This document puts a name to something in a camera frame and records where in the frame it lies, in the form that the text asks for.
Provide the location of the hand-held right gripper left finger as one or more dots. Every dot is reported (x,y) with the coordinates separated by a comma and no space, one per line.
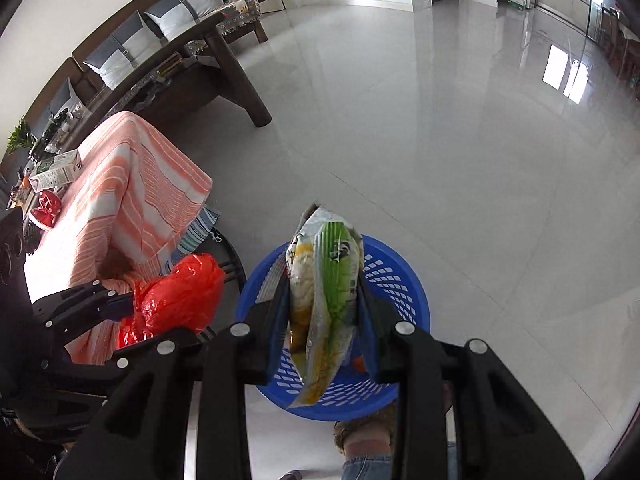
(265,330)

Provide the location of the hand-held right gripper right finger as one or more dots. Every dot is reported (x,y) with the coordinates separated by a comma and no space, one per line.
(372,330)

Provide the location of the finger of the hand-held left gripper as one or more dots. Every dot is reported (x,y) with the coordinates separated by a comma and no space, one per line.
(80,375)
(75,305)

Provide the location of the blue plastic basket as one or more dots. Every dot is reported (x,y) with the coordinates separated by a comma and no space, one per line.
(400,280)

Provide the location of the green yellow snack bag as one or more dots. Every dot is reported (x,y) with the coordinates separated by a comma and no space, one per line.
(330,285)

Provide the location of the red plastic bag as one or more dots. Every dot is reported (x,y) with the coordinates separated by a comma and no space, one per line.
(175,295)

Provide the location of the orange plastic wrapper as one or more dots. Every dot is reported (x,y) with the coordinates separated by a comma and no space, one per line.
(358,363)

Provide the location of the red snack wrapper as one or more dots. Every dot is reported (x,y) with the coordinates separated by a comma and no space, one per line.
(47,207)

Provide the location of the blue striped cloth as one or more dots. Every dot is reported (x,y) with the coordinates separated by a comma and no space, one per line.
(200,232)

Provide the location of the round table striped cloth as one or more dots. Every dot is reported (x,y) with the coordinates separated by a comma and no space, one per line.
(125,185)

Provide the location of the white green milk carton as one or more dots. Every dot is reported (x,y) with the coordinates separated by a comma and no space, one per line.
(55,172)

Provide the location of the person's leg in jeans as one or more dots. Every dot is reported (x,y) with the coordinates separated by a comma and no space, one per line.
(370,467)

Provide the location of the potted plant in dark vase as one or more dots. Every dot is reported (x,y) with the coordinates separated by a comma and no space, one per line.
(19,137)

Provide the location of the grey blue cushion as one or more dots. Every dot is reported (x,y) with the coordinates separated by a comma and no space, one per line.
(185,12)
(120,50)
(62,95)

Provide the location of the dark wooden coffee table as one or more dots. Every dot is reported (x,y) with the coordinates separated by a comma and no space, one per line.
(230,75)

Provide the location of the dark wooden sofa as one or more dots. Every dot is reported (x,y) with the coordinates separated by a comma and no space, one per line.
(100,45)

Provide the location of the floral sofa cover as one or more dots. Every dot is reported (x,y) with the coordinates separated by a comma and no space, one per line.
(237,10)

